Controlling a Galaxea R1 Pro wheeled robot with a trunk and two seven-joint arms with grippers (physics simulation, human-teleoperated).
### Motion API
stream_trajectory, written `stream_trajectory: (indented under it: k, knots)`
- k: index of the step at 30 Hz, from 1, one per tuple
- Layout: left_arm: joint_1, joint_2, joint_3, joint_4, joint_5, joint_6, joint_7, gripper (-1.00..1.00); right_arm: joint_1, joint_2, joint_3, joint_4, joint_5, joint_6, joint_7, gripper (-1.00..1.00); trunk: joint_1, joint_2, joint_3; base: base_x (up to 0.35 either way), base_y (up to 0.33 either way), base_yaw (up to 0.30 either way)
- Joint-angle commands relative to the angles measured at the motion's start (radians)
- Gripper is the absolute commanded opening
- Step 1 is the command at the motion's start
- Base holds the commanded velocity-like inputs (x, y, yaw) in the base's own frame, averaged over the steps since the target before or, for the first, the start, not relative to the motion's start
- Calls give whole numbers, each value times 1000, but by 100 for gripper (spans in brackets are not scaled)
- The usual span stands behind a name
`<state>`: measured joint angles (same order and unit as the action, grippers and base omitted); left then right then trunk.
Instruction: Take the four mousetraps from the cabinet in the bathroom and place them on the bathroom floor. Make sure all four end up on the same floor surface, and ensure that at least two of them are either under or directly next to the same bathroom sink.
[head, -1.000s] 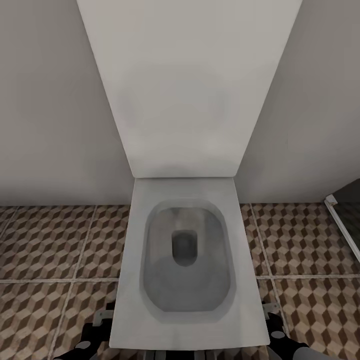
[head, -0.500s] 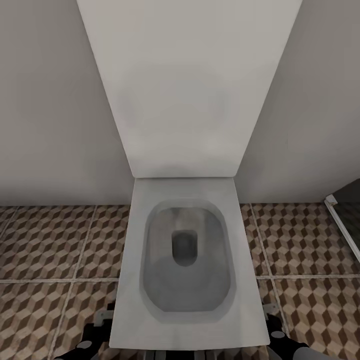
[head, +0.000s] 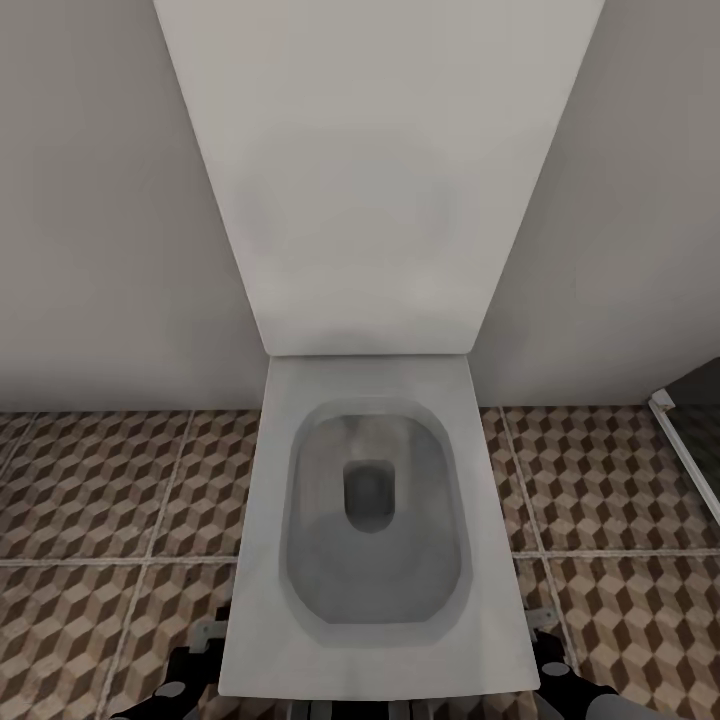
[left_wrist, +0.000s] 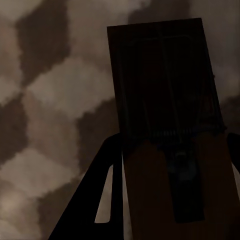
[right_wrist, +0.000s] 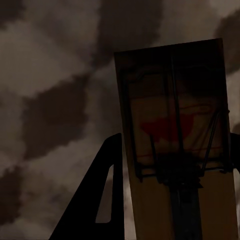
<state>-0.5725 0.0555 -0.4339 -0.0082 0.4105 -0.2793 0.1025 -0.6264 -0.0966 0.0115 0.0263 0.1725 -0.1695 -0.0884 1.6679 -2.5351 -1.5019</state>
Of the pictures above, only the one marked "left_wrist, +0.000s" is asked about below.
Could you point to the mousetrap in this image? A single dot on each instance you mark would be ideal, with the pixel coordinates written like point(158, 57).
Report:
point(179, 175)

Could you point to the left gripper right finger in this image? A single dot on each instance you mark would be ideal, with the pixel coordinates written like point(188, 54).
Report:
point(233, 141)

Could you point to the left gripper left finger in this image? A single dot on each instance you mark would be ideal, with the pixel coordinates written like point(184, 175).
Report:
point(77, 220)

